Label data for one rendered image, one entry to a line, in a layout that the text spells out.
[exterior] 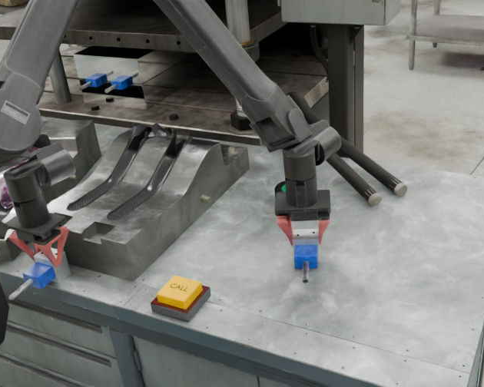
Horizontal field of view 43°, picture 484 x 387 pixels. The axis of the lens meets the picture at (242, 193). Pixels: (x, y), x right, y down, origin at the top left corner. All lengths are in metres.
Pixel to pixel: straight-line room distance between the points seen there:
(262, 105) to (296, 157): 0.11
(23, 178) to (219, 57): 0.41
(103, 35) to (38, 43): 1.26
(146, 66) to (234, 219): 0.85
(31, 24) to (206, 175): 0.65
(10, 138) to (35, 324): 0.83
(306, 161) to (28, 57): 0.50
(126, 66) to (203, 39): 1.07
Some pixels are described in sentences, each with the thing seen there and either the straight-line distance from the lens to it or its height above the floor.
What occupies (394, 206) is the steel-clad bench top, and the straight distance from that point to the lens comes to 1.39.
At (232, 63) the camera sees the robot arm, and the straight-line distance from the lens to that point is 1.03.
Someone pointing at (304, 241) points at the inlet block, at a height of 0.85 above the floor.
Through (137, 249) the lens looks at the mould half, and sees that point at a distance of 1.21.
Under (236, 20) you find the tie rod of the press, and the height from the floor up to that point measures 1.11.
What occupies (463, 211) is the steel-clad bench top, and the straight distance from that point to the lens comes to 1.39.
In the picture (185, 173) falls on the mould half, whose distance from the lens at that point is 1.35.
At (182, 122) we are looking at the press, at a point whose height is 0.79.
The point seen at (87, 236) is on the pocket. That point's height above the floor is 0.87.
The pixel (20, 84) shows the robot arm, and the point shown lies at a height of 1.29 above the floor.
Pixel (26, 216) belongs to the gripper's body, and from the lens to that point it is 1.20.
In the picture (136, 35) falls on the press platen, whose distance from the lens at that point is 2.02.
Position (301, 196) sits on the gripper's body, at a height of 0.96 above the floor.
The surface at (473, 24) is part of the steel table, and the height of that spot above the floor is 0.25.
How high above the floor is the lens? 1.51
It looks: 29 degrees down
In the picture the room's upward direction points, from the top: 6 degrees counter-clockwise
